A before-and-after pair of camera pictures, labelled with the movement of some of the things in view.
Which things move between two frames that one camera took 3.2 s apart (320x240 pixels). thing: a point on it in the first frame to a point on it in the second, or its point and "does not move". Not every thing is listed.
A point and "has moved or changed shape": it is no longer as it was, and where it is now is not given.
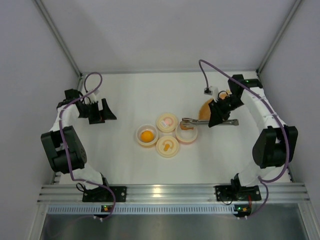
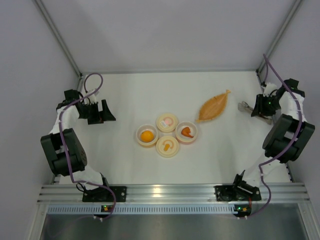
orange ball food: (147, 136) does not move
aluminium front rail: (270, 194) does not move
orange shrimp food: (183, 128) to (185, 131)
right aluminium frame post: (278, 37) does not move
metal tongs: (189, 122) has moved or changed shape
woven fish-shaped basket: (204, 113) does not move
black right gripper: (219, 110) to (258, 107)
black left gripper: (94, 113) does not move
